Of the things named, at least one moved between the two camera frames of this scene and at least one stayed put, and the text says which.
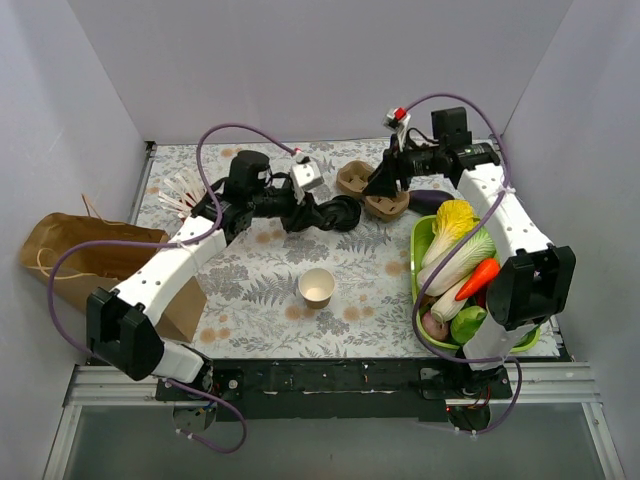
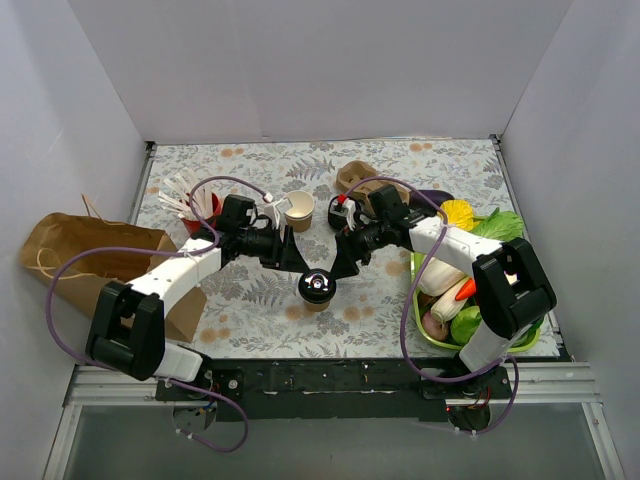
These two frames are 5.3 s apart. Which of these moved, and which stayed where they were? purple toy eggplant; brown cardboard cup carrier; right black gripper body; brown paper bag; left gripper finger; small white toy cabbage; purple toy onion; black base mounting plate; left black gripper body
Moved: left gripper finger; left black gripper body; right black gripper body
Stayed: purple toy eggplant; brown paper bag; small white toy cabbage; brown cardboard cup carrier; black base mounting plate; purple toy onion
